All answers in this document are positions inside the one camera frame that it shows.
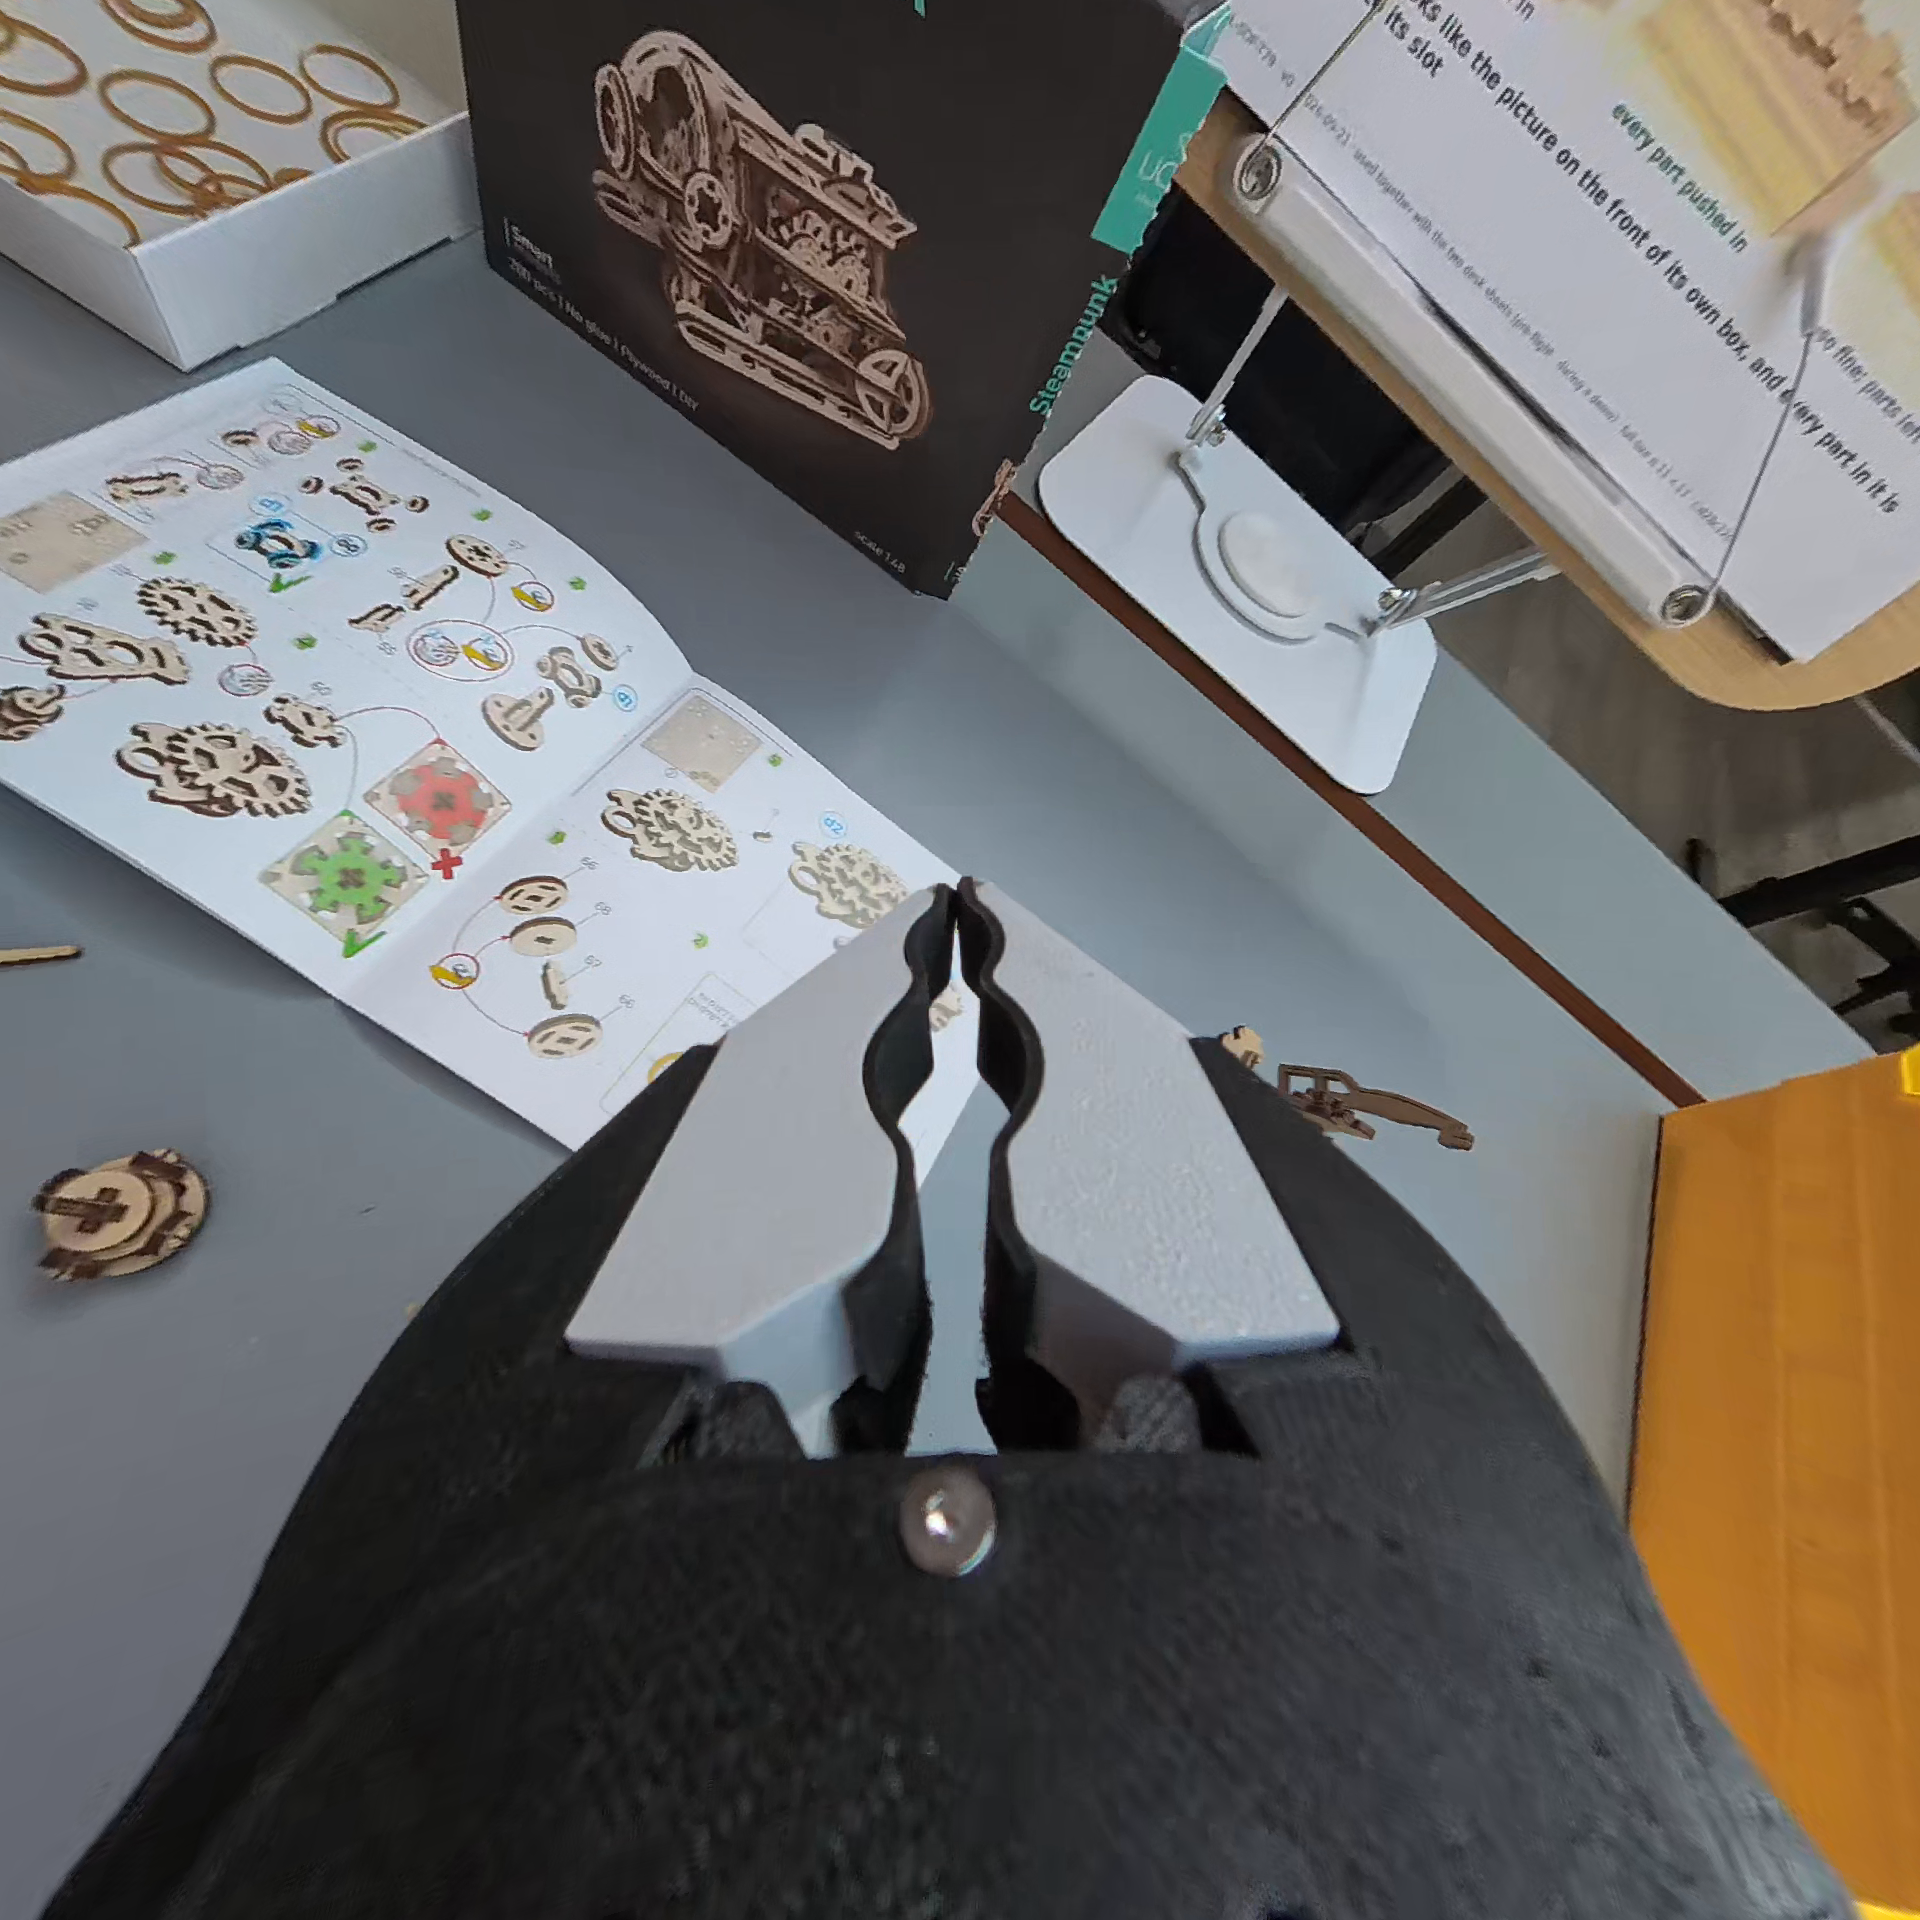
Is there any small wooden gear assembly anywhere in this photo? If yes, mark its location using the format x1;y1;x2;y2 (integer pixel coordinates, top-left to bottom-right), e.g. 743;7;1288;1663
35;1146;213;1281

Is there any partly built wooden model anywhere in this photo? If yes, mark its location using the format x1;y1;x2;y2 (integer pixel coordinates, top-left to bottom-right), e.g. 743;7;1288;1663
1269;1058;1473;1156

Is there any black model kit box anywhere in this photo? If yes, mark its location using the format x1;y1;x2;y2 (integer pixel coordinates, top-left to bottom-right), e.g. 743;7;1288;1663
453;0;1229;601

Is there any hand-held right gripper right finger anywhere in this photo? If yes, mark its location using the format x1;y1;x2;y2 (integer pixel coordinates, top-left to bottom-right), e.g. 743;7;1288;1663
960;877;1344;1453

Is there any pile of tan rubber bands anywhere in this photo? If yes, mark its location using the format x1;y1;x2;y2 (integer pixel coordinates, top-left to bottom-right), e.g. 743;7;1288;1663
0;0;431;250

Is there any printed instruction sheet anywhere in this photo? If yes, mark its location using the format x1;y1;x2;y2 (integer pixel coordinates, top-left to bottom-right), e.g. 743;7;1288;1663
1206;0;1920;661

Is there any yellow plastic bin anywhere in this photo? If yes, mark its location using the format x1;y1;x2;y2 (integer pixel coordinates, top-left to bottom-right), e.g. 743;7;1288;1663
1625;1050;1920;1920

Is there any white document stand with sheet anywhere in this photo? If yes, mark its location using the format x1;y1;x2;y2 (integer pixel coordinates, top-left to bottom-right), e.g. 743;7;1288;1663
1036;0;1920;795

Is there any black metal frame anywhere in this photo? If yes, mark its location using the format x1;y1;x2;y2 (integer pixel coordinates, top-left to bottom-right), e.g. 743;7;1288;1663
1682;841;1920;1054

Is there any open instruction booklet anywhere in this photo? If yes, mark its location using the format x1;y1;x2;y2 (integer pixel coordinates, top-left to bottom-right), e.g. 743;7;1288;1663
0;361;984;1156

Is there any white cardboard tray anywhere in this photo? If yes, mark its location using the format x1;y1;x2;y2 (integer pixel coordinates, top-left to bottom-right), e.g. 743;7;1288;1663
0;0;485;377

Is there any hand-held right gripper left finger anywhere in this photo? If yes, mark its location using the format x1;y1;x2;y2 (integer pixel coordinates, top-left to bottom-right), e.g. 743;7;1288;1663
566;886;960;1459

